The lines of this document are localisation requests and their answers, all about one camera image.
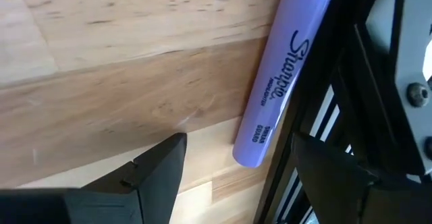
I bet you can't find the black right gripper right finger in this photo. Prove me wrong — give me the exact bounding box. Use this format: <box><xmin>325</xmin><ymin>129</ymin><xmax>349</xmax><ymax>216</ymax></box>
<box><xmin>292</xmin><ymin>132</ymin><xmax>432</xmax><ymax>224</ymax></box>

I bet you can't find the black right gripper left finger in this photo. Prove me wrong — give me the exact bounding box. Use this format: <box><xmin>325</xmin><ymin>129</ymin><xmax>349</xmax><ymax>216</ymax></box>
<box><xmin>0</xmin><ymin>132</ymin><xmax>188</xmax><ymax>224</ymax></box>

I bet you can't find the purple Sharpie highlighter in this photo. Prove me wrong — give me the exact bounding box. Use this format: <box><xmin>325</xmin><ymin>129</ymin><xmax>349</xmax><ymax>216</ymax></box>
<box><xmin>232</xmin><ymin>0</ymin><xmax>337</xmax><ymax>169</ymax></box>

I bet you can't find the grey metal corner plate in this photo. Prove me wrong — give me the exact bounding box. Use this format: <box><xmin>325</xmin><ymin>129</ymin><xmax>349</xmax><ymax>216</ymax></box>
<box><xmin>391</xmin><ymin>0</ymin><xmax>432</xmax><ymax>184</ymax></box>

